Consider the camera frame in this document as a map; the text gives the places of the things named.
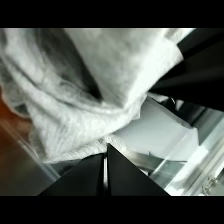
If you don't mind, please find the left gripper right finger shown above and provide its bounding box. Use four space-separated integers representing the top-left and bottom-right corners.
106 143 170 197

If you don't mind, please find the grey garment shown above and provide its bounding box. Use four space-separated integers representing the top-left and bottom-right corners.
0 27 196 165

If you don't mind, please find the silver frame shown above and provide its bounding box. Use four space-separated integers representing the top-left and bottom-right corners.
0 105 224 197

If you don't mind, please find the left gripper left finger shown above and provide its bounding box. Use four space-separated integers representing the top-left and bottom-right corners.
39 153 105 197

